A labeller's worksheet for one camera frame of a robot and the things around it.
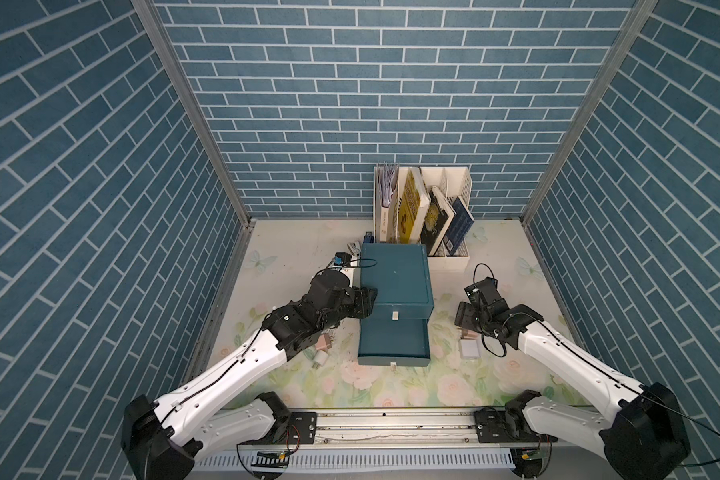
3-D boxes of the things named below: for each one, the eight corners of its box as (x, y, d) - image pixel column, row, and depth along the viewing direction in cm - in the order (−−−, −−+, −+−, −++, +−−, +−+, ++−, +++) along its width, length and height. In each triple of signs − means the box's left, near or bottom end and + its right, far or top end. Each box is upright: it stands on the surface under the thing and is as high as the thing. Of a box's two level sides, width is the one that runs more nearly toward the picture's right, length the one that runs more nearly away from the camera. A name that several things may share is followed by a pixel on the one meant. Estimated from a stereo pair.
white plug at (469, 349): (461, 358, 87) (463, 355, 86) (458, 342, 91) (460, 339, 89) (478, 358, 87) (480, 355, 86) (475, 342, 91) (477, 339, 89)
